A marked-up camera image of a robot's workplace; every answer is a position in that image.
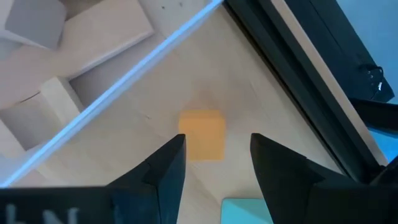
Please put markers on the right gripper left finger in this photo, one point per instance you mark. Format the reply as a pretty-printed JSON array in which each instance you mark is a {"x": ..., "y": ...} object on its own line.
[{"x": 155, "y": 186}]

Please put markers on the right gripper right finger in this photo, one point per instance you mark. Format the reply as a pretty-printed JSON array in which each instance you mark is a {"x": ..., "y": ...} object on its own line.
[{"x": 283, "y": 180}]

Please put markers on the teal block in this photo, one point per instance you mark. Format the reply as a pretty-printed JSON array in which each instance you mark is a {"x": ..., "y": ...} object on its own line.
[{"x": 242, "y": 213}]

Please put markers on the small wooden block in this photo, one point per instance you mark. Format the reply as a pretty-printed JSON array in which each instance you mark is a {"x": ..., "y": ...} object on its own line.
[{"x": 59, "y": 96}]

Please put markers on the long wooden block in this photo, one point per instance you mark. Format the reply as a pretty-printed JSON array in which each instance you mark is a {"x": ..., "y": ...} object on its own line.
[{"x": 102, "y": 37}]

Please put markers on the rectangular wooden block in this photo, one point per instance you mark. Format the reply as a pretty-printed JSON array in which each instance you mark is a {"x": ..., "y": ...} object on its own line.
[{"x": 34, "y": 21}]

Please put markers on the orange cube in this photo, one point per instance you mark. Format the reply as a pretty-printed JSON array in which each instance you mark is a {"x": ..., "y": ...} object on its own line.
[{"x": 202, "y": 137}]

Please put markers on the clear plastic bin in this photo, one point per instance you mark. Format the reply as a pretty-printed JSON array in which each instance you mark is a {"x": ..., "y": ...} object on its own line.
[{"x": 124, "y": 81}]

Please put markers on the black box device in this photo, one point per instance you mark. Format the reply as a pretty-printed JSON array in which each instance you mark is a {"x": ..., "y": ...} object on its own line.
[{"x": 339, "y": 43}]

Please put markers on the black aluminium frame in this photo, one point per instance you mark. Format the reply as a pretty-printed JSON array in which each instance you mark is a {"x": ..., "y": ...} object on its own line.
[{"x": 298, "y": 81}]

